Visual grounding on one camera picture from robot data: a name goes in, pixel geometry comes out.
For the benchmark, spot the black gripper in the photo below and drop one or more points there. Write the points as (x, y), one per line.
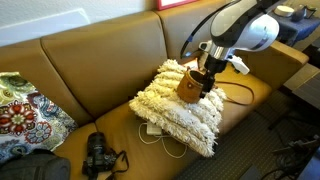
(212, 66)

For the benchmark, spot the brown round woven bag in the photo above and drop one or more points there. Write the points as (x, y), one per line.
(191, 85)

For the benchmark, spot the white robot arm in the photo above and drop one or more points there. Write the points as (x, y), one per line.
(238, 25)

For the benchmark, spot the tan leather sofa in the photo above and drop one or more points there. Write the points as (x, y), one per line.
(92, 72)

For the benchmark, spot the cream shaggy pillow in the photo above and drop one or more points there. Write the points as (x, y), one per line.
(193, 124)

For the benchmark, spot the red framed picture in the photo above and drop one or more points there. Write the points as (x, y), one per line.
(166, 4)

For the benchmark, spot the blue side table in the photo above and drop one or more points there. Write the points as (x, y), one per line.
(291, 32)

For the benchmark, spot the colourful floral pillow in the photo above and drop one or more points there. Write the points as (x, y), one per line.
(28, 119)

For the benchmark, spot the white charger with cable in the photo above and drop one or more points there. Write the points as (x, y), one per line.
(155, 131)

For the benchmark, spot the black Sony camera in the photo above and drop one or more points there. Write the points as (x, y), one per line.
(99, 159)

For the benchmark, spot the black camera bag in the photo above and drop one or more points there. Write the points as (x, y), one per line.
(38, 165)

